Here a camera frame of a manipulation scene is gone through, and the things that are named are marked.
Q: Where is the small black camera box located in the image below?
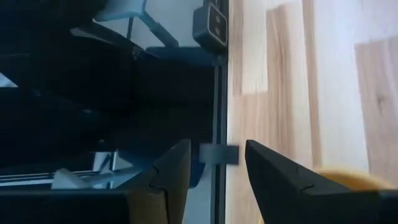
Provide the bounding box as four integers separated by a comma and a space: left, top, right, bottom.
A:
192, 0, 229, 54

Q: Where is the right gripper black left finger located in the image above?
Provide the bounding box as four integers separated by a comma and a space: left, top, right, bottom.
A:
127, 138, 192, 224

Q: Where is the yellow cup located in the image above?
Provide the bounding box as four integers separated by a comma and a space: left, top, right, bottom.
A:
313, 167, 396, 192

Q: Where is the black metal table frame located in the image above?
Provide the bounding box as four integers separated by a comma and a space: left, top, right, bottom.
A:
211, 0, 230, 224

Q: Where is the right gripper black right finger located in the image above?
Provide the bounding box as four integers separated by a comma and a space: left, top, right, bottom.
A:
245, 139, 381, 224

